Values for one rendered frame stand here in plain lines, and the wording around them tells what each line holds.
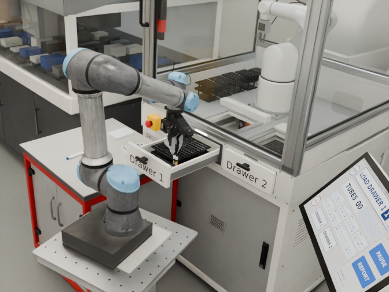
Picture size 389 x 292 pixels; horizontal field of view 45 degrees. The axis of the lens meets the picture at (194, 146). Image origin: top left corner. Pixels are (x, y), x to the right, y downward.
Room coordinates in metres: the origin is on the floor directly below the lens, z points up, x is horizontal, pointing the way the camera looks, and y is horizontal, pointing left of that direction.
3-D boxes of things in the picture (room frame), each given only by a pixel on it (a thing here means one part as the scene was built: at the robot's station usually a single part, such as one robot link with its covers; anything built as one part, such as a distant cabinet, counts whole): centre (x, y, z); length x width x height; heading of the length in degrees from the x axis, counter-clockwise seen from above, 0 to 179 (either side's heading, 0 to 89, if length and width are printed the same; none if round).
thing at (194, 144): (1.95, 0.06, 0.87); 0.22 x 0.18 x 0.06; 136
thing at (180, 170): (1.95, 0.06, 0.86); 0.40 x 0.26 x 0.06; 136
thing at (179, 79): (1.84, 0.09, 1.23); 0.09 x 0.08 x 0.11; 142
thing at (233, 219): (2.34, -0.39, 0.40); 1.03 x 0.95 x 0.80; 46
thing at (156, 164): (1.80, 0.20, 0.87); 0.29 x 0.02 x 0.11; 46
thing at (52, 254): (1.39, 0.26, 0.70); 0.45 x 0.44 x 0.12; 152
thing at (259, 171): (1.81, -0.25, 0.87); 0.29 x 0.02 x 0.11; 46
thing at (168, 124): (1.84, 0.10, 1.08); 0.09 x 0.08 x 0.12; 46
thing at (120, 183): (1.43, 0.25, 0.99); 0.13 x 0.12 x 0.14; 52
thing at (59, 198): (2.10, 0.48, 0.38); 0.62 x 0.58 x 0.76; 46
